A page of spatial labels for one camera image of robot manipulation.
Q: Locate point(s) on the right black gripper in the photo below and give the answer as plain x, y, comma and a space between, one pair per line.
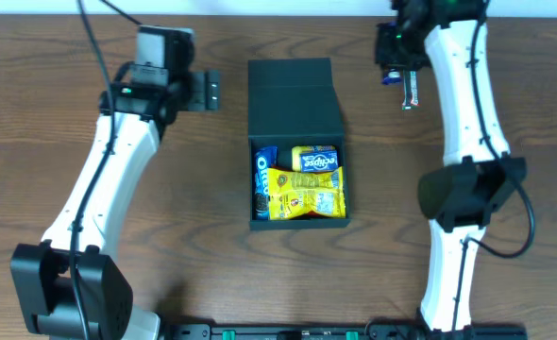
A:
396, 59

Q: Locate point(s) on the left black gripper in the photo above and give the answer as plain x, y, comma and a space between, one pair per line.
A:
210, 90

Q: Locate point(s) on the purple dairy milk bar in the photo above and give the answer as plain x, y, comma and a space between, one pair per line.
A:
391, 76

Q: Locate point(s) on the green chocolate bar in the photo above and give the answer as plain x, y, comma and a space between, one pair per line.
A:
410, 100

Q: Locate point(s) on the dark green box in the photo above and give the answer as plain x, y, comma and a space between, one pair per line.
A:
292, 102

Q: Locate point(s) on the blue oreo cookie pack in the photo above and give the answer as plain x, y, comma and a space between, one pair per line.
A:
265, 158

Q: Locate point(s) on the yellow candy roll tube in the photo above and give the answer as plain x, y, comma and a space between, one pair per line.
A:
298, 150

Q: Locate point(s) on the yellow candy bag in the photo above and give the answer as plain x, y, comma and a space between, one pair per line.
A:
293, 194

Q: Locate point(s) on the blue eclipse mint tin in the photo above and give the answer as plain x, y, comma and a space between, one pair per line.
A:
319, 161

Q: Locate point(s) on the red candy bag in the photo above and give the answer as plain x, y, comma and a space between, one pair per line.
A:
314, 214

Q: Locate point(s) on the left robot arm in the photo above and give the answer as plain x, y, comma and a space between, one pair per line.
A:
69, 285

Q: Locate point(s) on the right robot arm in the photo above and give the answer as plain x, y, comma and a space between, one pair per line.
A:
478, 174

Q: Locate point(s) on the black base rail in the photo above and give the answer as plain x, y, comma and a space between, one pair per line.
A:
373, 331

